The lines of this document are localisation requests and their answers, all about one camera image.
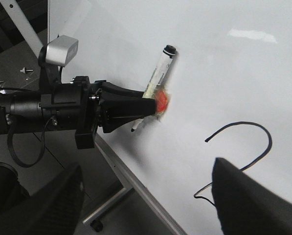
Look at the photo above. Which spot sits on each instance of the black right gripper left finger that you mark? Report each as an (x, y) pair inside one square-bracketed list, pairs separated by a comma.
[(53, 210)]

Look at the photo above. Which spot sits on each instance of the white whiteboard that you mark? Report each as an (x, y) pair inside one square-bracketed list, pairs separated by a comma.
[(230, 83)]

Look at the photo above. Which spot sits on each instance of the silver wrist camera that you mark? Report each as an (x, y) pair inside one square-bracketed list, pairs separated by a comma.
[(56, 55)]

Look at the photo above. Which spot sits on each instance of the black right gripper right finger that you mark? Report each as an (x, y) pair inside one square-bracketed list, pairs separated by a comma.
[(244, 207)]

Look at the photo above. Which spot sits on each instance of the white black whiteboard marker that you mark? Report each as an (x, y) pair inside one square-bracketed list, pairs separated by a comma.
[(155, 88)]

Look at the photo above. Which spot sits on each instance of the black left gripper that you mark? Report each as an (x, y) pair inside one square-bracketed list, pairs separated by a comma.
[(75, 105)]

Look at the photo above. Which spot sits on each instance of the black caster wheel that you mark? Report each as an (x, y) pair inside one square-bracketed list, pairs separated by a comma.
[(97, 225)]

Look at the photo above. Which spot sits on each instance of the white plastic screw anchor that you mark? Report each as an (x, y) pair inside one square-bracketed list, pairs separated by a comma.
[(24, 70)]

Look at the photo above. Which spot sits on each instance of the grey whiteboard stand leg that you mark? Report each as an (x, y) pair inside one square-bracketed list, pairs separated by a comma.
[(103, 207)]

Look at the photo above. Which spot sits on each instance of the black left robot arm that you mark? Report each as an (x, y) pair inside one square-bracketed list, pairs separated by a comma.
[(20, 112)]

